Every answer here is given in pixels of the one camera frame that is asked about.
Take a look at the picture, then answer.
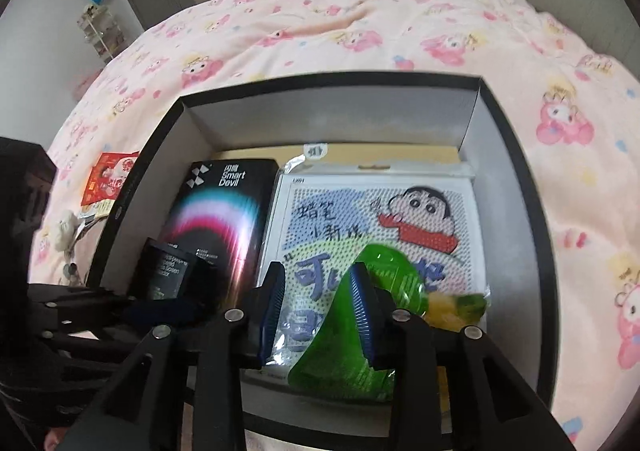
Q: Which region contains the red printed packet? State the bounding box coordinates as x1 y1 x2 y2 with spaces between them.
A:
80 151 141 206

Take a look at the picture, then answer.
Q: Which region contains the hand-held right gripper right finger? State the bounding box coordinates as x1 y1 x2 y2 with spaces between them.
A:
348 263 576 451

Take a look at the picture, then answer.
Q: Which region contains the small cream plush keychain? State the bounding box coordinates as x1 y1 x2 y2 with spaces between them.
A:
50 208 81 252

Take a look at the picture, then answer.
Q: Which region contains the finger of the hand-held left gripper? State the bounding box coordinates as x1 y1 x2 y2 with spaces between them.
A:
30 283 151 314
35 303 211 352

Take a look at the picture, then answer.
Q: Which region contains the small shelf with toys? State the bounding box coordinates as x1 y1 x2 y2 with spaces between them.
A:
76 3 126 64

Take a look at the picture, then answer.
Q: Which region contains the small printed tag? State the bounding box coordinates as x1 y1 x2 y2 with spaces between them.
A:
82 201 116 219

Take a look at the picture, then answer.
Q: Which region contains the black box with rainbow ring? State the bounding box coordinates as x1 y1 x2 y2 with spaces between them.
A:
156 159 280 304

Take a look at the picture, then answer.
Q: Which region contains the cartoon bead art pack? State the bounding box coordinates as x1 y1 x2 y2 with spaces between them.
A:
260 143 493 372

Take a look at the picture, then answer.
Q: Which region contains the small black box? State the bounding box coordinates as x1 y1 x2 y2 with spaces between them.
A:
127 238 221 304

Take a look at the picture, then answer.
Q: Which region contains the pink cartoon printed blanket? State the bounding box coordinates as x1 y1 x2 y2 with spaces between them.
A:
27 0 640 451

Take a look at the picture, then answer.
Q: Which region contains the green snack packet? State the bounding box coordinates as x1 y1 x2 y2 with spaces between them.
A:
287 243 488 404

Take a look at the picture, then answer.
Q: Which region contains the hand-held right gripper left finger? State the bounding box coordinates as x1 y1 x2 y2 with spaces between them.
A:
52 261 287 451

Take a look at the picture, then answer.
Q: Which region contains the large black storage box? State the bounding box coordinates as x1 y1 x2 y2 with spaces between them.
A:
86 72 561 439

